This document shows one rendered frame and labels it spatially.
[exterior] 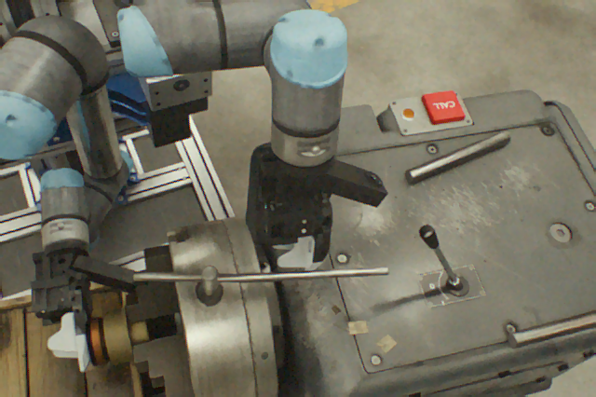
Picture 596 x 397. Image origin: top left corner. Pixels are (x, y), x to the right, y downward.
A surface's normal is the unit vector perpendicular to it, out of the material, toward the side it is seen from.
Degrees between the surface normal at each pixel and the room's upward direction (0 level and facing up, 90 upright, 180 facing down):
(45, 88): 48
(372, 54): 0
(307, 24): 18
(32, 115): 56
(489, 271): 0
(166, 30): 29
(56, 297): 0
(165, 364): 10
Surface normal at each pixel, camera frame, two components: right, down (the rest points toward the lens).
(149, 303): 0.25, 0.34
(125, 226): 0.11, -0.50
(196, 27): 0.20, -0.04
